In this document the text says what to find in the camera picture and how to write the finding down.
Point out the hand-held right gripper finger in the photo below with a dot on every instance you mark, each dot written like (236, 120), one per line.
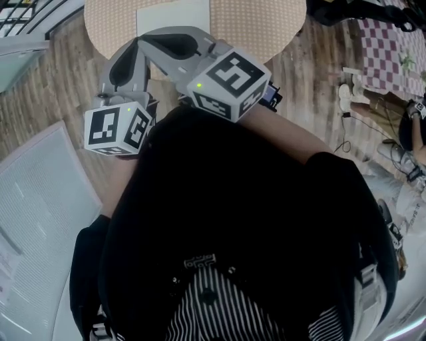
(173, 66)
(186, 31)

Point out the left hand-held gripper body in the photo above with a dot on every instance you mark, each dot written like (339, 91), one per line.
(106, 128)

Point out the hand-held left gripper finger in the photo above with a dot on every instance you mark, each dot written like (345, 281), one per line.
(110, 71)
(141, 75)

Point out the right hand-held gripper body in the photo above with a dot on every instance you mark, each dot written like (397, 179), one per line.
(233, 76)

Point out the lined notebook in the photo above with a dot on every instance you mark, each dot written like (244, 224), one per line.
(173, 16)

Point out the person's right forearm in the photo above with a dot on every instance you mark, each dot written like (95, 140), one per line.
(286, 133)

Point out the person's left forearm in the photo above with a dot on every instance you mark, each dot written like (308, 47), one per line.
(121, 180)

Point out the white mesh panel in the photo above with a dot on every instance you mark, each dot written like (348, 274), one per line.
(40, 186)

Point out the black window railing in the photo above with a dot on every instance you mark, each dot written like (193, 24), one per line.
(20, 13)

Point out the person's black garment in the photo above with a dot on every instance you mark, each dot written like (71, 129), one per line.
(226, 200)

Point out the black bag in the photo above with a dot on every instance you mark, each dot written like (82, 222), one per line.
(349, 13)

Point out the purple checkered cloth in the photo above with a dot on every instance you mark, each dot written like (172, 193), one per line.
(382, 50)

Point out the small green plant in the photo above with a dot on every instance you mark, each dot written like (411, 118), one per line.
(407, 61)

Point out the black grey device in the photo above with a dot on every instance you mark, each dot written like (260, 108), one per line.
(386, 213)

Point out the person's black white striped shirt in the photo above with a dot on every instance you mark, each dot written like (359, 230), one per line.
(216, 319)

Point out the white printed plastic bag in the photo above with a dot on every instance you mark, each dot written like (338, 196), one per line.
(412, 206)

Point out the glass door with white frame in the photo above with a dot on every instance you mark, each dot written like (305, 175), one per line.
(16, 63)

